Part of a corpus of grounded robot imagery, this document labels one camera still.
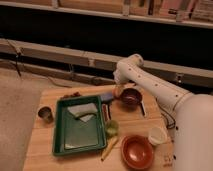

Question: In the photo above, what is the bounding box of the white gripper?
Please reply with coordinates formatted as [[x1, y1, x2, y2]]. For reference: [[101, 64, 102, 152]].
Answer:
[[113, 68, 129, 98]]

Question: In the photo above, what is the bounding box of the orange apple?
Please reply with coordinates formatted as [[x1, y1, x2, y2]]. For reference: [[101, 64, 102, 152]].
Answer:
[[113, 87, 120, 98]]

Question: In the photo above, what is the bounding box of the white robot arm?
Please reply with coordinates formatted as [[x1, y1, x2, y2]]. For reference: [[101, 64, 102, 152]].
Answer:
[[114, 54, 213, 171]]

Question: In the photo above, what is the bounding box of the small green cup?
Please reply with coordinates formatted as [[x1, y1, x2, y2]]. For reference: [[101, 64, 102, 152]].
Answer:
[[105, 120, 119, 137]]

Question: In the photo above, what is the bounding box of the white plastic cup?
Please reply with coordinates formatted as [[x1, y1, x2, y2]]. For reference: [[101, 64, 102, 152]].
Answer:
[[148, 127, 167, 146]]

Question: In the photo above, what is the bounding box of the small metal cup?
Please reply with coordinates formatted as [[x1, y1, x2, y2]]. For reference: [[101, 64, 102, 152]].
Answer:
[[38, 106, 54, 123]]

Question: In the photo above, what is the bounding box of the dark purple bowl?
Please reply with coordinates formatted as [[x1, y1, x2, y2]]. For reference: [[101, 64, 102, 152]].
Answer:
[[120, 88, 142, 107]]

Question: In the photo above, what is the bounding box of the red and black marker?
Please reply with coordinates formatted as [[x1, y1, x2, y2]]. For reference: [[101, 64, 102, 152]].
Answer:
[[102, 104, 111, 122]]

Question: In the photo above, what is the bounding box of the dark brown small object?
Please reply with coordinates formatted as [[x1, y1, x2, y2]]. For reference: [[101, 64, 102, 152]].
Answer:
[[62, 92, 81, 99]]

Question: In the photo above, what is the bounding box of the folded grey cloth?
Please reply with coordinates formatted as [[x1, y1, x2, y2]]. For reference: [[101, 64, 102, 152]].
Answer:
[[68, 103, 98, 122]]

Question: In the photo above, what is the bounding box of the yellow banana toy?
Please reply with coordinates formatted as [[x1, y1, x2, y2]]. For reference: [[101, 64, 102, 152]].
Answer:
[[101, 136, 118, 161]]

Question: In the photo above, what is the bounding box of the green plastic tray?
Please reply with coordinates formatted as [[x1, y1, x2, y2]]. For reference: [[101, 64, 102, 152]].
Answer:
[[52, 96, 107, 156]]

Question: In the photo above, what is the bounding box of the orange-red bowl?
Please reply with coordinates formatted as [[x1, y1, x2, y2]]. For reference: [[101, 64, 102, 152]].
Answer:
[[121, 135, 154, 170]]

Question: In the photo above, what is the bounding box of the black handled utensil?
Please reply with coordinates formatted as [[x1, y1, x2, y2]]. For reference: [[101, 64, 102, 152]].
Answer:
[[140, 102, 146, 117]]

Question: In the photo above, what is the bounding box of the black cable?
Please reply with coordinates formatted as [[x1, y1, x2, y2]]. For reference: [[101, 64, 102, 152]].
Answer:
[[159, 103, 177, 130]]

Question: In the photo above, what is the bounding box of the wooden shelf rail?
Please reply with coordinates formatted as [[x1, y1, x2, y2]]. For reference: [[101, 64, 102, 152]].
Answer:
[[0, 38, 213, 88]]

